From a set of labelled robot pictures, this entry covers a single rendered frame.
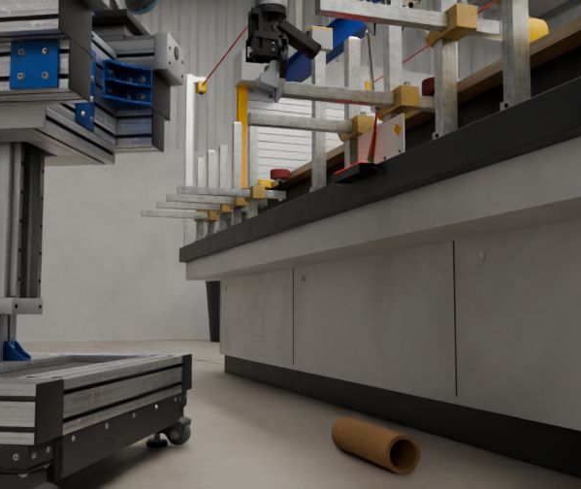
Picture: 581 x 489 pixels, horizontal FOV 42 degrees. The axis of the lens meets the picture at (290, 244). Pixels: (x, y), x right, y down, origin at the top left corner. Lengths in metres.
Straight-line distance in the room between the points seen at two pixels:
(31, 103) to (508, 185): 0.91
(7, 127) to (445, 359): 1.21
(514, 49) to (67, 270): 8.23
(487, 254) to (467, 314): 0.17
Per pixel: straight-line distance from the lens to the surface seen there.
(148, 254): 9.53
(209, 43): 10.33
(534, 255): 1.73
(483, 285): 1.89
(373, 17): 1.61
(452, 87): 1.69
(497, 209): 1.50
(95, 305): 9.40
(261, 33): 1.76
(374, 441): 1.69
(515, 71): 1.47
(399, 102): 1.84
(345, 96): 1.81
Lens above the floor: 0.33
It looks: 5 degrees up
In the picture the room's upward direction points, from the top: straight up
